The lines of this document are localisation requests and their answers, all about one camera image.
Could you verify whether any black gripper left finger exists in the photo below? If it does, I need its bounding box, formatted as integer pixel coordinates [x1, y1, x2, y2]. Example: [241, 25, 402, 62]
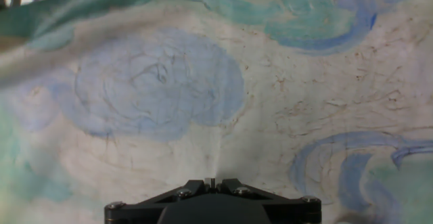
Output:
[104, 178, 214, 224]

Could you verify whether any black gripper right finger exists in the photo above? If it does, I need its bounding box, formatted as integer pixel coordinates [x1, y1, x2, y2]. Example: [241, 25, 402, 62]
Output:
[213, 178, 322, 224]

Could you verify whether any painted landscape tablecloth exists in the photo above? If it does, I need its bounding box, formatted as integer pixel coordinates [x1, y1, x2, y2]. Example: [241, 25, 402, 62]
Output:
[0, 0, 433, 224]

